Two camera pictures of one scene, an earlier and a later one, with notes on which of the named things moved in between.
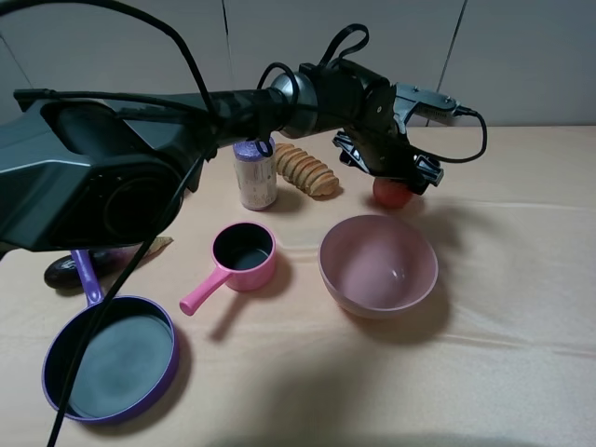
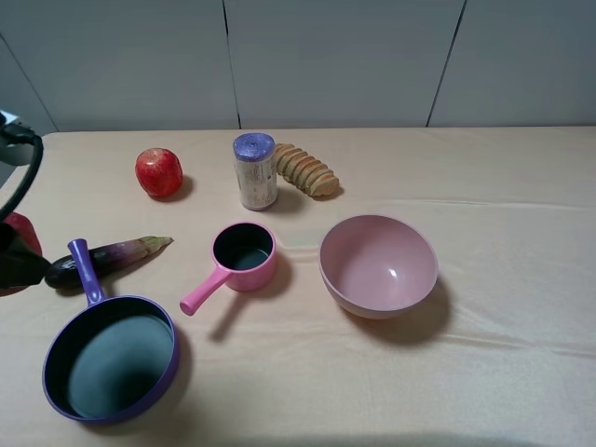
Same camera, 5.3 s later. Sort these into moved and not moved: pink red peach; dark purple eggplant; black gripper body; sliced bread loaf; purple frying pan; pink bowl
Moved: pink red peach; black gripper body
Not moved: pink bowl; sliced bread loaf; dark purple eggplant; purple frying pan
